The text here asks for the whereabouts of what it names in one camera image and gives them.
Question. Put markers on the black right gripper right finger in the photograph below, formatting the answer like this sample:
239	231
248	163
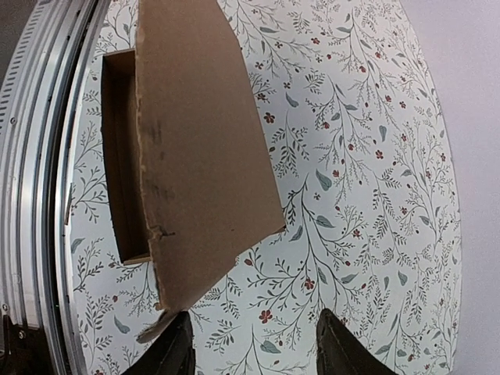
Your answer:
339	352

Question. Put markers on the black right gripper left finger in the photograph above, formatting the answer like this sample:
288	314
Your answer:
171	353

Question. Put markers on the brown cardboard box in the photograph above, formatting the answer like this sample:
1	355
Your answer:
189	179

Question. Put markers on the white floral table cloth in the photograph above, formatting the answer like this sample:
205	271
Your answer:
360	155

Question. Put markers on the aluminium front rail frame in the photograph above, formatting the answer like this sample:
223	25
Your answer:
41	98

